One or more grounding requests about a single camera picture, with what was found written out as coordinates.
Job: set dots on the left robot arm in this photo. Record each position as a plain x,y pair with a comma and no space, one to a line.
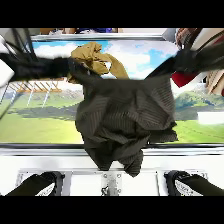
30,68

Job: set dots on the mustard yellow garment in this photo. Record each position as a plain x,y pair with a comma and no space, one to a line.
95,60

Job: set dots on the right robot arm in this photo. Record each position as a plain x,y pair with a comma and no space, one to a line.
200,58

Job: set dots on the red garment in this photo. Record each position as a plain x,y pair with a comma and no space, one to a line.
182,79

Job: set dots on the dark striped garment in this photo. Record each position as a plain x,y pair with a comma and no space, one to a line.
126,116

